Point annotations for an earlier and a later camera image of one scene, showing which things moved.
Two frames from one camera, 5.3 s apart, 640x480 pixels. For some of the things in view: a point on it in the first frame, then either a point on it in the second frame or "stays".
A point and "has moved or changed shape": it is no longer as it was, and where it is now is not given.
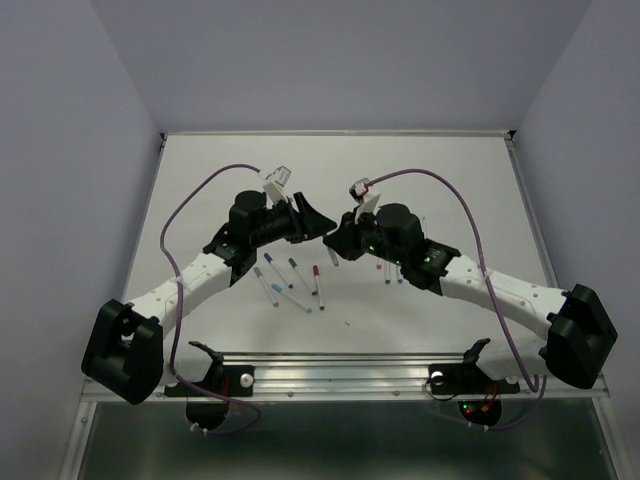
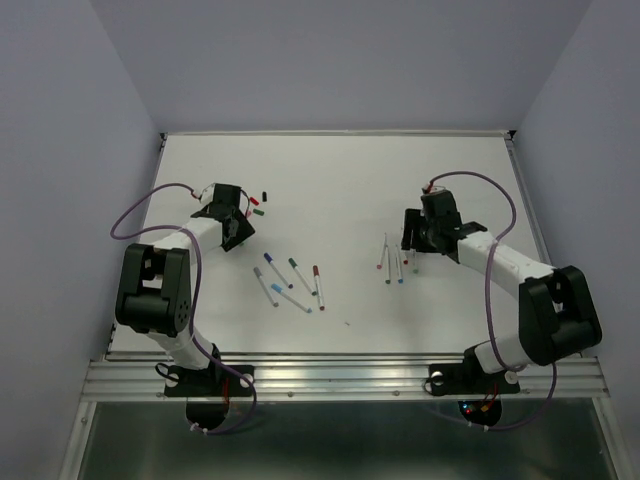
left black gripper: (313, 223) to (244, 232)
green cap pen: (387, 272) stays
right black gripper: (343, 240) to (413, 218)
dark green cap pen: (294, 265) stays
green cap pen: (334, 257) has moved or changed shape
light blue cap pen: (280, 290) stays
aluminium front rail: (308, 377) stays
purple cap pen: (271, 262) stays
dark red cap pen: (316, 273) stays
